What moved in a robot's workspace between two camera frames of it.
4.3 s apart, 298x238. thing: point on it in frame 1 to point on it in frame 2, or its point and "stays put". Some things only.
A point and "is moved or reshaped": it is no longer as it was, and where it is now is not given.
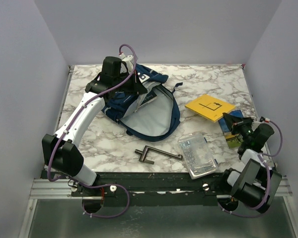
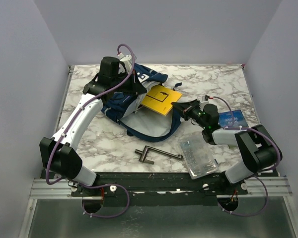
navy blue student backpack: [151, 116] stays put
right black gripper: [236, 123] to [186, 108]
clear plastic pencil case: [196, 155] stays put
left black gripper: [137, 86] stays put
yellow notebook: [210, 107] is moved or reshaped
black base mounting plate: [169, 185] stays put
